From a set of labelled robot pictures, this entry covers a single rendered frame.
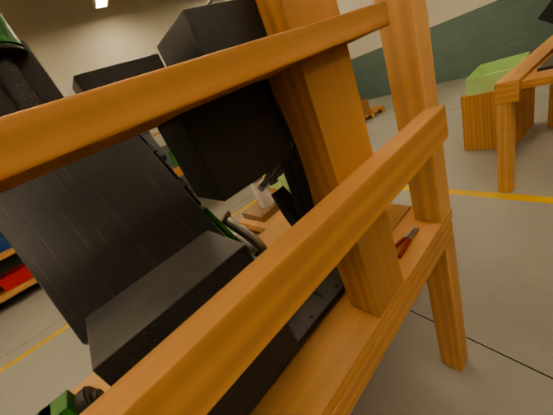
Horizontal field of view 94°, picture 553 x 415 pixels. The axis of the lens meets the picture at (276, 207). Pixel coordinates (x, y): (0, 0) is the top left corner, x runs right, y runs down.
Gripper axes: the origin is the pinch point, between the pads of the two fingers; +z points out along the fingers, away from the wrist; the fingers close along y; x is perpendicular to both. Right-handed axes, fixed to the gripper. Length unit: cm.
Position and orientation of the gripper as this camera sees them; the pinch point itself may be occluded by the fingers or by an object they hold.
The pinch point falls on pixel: (263, 185)
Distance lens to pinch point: 83.7
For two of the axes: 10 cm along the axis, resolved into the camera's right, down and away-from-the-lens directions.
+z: -5.8, 7.3, -3.6
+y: 0.6, -4.1, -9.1
